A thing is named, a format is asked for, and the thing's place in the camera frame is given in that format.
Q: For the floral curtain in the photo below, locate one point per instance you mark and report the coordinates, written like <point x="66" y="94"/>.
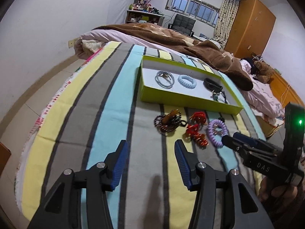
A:
<point x="227" y="15"/>

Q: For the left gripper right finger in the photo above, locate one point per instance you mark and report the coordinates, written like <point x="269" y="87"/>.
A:
<point x="240" y="205"/>

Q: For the black headband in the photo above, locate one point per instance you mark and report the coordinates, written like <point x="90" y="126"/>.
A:
<point x="212" y="85"/>

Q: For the black office chair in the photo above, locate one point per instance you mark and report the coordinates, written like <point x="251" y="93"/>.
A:
<point x="183" y="25"/>

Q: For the small black gold charm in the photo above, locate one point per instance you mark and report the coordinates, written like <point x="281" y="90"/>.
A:
<point x="222" y="119"/>

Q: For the wooden bed frame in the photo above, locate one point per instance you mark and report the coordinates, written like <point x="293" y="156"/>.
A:
<point x="282" y="90"/>

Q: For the lime green shallow box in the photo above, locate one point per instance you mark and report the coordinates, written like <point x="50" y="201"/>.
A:
<point x="177" y="84"/>

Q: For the brown fleece blanket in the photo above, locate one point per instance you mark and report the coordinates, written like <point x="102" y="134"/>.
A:
<point x="206" y="50"/>

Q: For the cluttered desk shelf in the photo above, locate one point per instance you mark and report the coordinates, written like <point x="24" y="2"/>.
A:
<point x="142" y="12"/>

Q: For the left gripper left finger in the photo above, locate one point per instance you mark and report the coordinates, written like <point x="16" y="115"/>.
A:
<point x="61" y="208"/>

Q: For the barred window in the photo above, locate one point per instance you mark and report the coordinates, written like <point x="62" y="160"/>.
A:
<point x="199" y="10"/>

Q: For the black cord teal pendant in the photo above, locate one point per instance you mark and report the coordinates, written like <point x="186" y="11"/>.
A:
<point x="219" y="96"/>

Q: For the striped bed sheet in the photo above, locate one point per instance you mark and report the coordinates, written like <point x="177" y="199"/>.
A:
<point x="100" y="105"/>

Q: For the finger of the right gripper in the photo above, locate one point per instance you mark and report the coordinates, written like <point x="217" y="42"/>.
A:
<point x="235" y="144"/>
<point x="255" y="143"/>

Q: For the brown teddy bear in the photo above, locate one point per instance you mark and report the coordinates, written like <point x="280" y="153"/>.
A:
<point x="265" y="71"/>

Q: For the wooden wardrobe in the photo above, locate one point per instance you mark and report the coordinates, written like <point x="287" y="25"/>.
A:
<point x="251" y="29"/>

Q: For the person's right hand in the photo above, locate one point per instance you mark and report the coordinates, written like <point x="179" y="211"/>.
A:
<point x="284" y="198"/>

